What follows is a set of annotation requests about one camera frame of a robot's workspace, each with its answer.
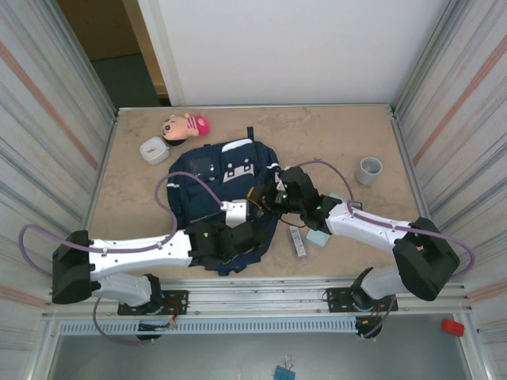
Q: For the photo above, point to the white glue stick tube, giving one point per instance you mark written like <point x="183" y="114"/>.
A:
<point x="298" y="241"/>

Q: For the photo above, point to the navy blue student backpack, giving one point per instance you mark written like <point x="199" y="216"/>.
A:
<point x="190" y="206"/>

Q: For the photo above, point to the black calculator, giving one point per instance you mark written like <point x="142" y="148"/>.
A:
<point x="357" y="204"/>

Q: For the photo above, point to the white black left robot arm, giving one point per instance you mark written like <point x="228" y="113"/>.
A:
<point x="138" y="249"/>

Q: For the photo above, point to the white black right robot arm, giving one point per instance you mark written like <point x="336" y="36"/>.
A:
<point x="364" y="221"/>

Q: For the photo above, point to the grey cup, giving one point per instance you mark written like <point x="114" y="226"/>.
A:
<point x="368" y="172"/>

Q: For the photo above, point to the pink plush doll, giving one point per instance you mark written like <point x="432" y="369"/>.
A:
<point x="186" y="126"/>

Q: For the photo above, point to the small white square container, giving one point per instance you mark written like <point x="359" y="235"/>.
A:
<point x="154" y="150"/>

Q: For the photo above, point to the blue binder clip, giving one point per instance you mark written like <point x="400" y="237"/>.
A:
<point x="290" y="374"/>
<point x="279" y="373"/>

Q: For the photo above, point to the ribbed translucent side panel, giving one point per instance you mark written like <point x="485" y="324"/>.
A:
<point x="467" y="118"/>
<point x="39" y="118"/>

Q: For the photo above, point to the red plastic block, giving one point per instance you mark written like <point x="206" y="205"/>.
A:
<point x="452" y="327"/>

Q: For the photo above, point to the tan wooden door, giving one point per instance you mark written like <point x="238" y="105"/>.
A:
<point x="99" y="27"/>

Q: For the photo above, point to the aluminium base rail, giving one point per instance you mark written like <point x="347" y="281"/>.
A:
<point x="257" y="295"/>

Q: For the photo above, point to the aluminium frame bar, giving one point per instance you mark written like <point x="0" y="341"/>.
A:
<point x="257" y="106"/>

